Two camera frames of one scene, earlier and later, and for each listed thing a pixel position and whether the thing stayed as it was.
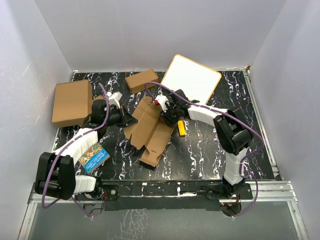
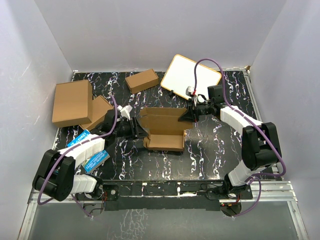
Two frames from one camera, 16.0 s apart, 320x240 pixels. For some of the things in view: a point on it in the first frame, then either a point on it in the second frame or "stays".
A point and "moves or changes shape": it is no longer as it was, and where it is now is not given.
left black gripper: x=126 y=119 → x=140 y=132
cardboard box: x=148 y=129 moves or changes shape
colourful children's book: x=94 y=158 stays
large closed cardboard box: x=73 y=103 stays
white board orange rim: x=195 y=82 stays
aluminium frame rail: x=263 y=193 stays
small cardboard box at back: x=136 y=83 stays
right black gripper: x=166 y=117 → x=189 y=115
